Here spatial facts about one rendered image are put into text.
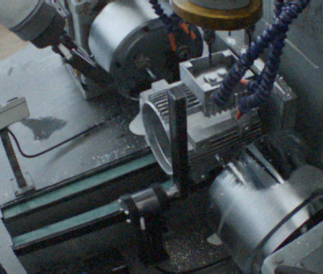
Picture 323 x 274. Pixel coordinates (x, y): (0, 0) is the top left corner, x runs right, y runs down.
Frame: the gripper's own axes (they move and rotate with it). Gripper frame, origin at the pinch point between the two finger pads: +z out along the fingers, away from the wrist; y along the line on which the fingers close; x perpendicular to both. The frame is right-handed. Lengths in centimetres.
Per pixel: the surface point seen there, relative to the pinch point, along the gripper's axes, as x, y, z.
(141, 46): -9.0, 14.8, 14.4
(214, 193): -2.7, -29.0, 11.6
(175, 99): -8.4, -20.8, -2.9
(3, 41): 61, 209, 84
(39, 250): 36.8, -13.1, 12.1
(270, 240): -5.9, -44.4, 11.4
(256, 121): -16.8, -14.7, 24.5
